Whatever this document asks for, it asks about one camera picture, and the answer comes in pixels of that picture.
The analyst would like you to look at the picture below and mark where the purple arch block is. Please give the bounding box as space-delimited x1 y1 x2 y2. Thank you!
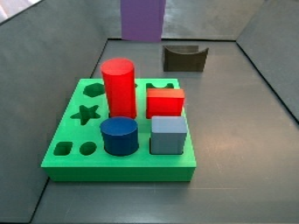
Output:
121 0 166 42

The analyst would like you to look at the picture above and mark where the red square block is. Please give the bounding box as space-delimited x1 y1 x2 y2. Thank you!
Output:
146 88 185 119

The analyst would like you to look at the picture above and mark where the light blue cube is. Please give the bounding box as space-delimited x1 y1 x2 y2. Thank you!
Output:
150 116 188 155

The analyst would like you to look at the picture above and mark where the dark blue cylinder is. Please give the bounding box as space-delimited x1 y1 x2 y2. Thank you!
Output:
101 116 139 157

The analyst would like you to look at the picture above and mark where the tall red cylinder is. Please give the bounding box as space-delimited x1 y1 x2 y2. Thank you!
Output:
101 58 137 119

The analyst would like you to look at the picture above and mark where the green shape sorter base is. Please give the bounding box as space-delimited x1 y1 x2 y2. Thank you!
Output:
42 79 197 181

